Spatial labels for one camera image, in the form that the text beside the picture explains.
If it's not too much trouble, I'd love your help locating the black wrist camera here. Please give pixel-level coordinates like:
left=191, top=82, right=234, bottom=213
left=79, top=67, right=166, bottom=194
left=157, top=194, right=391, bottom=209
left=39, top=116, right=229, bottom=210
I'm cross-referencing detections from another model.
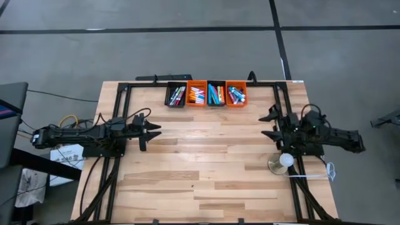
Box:
left=302, top=109, right=324, bottom=131
left=109, top=117, right=126, bottom=131

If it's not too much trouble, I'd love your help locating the red thin marker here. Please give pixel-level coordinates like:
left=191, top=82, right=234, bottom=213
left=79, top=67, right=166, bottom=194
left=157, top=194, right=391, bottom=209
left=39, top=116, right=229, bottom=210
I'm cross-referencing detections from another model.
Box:
left=177, top=87, right=187, bottom=106

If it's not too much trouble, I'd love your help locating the round metal base lamp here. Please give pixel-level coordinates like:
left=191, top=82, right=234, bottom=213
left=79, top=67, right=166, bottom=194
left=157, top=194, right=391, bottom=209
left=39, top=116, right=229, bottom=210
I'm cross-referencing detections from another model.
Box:
left=267, top=152, right=295, bottom=175

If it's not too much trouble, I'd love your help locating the blue thin marker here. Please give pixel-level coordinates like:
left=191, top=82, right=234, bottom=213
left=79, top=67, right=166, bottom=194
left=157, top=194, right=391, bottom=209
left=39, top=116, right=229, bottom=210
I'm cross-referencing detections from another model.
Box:
left=229, top=86, right=246, bottom=99

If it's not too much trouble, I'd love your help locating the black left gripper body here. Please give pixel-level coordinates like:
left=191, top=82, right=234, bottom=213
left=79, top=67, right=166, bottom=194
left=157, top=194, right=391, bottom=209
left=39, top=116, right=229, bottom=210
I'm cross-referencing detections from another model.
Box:
left=131, top=112, right=148, bottom=153

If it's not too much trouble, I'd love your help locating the black bar device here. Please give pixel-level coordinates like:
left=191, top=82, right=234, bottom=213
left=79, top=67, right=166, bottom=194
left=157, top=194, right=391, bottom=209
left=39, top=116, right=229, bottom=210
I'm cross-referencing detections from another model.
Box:
left=135, top=74, right=193, bottom=82

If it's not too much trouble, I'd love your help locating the white barrel thin marker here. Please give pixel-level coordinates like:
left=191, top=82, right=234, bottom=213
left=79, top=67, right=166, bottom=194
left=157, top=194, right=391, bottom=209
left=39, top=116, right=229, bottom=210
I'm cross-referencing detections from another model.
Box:
left=175, top=86, right=185, bottom=104

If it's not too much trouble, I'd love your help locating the dark grey cart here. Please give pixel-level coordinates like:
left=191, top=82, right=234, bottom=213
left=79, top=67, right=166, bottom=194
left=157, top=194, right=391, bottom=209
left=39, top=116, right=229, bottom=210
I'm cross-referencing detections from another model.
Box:
left=0, top=81, right=29, bottom=169

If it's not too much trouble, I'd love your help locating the white plastic bag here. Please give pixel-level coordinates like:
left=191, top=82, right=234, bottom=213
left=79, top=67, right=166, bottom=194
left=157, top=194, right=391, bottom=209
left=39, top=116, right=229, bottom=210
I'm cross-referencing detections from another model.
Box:
left=14, top=167, right=49, bottom=209

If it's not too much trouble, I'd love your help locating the green thin marker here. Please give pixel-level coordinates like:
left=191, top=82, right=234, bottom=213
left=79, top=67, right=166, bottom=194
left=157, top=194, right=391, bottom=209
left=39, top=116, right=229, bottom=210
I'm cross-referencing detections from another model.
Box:
left=172, top=86, right=183, bottom=106

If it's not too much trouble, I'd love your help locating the orange plastic mesh basket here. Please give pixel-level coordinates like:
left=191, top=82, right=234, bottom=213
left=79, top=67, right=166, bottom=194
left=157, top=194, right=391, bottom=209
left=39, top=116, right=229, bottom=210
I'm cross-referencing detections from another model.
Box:
left=185, top=79, right=208, bottom=108
left=225, top=80, right=248, bottom=108

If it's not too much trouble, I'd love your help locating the black floor cable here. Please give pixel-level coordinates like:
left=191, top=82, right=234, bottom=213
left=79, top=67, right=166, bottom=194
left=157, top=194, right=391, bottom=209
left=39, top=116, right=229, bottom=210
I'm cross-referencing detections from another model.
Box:
left=27, top=89, right=99, bottom=103

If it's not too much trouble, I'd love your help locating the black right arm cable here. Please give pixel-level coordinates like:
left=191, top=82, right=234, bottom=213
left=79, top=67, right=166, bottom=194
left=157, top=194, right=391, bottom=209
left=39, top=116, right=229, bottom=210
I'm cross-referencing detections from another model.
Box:
left=299, top=103, right=323, bottom=117

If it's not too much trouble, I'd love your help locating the printed white paper sheet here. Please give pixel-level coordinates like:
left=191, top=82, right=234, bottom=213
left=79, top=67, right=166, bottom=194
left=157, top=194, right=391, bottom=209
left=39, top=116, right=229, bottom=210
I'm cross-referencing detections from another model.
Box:
left=49, top=143, right=86, bottom=188

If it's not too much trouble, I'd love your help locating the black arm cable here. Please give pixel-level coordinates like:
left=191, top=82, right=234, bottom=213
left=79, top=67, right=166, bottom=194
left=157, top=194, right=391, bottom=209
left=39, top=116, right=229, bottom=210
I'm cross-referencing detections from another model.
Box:
left=95, top=107, right=153, bottom=126
left=299, top=103, right=323, bottom=117

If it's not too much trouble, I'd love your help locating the white cable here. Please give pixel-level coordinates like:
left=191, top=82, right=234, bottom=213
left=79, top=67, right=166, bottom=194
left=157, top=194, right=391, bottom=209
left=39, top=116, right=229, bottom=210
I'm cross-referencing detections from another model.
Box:
left=287, top=161, right=336, bottom=182

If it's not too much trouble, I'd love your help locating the black plastic mesh basket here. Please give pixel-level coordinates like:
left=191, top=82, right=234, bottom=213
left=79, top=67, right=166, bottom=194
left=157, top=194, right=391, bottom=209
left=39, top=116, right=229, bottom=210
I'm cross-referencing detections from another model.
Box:
left=206, top=80, right=227, bottom=107
left=164, top=80, right=188, bottom=109

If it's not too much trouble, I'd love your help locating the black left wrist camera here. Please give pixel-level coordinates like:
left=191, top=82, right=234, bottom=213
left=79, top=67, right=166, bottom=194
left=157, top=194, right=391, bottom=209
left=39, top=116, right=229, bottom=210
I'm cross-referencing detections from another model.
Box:
left=109, top=117, right=126, bottom=131

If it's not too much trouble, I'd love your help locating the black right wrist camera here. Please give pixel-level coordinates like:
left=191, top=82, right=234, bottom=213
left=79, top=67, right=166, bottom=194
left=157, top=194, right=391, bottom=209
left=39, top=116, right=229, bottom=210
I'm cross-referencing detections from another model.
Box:
left=302, top=109, right=324, bottom=131

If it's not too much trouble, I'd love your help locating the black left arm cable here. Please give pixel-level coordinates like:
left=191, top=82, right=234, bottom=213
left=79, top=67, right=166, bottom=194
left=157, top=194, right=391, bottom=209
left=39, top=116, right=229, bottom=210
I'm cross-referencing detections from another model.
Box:
left=95, top=107, right=153, bottom=126

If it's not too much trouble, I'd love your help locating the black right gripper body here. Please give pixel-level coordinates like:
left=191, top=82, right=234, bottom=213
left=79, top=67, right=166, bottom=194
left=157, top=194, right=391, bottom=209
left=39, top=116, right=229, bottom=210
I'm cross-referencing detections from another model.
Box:
left=274, top=112, right=301, bottom=148

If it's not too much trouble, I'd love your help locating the yellow cable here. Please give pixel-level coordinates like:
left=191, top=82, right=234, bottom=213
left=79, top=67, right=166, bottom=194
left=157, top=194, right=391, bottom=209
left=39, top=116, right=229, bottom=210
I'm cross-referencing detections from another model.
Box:
left=58, top=114, right=79, bottom=128

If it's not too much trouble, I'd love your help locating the grey floor stand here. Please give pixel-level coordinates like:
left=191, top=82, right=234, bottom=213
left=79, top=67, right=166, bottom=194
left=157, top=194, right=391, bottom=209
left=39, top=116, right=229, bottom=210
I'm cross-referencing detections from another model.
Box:
left=370, top=108, right=400, bottom=129

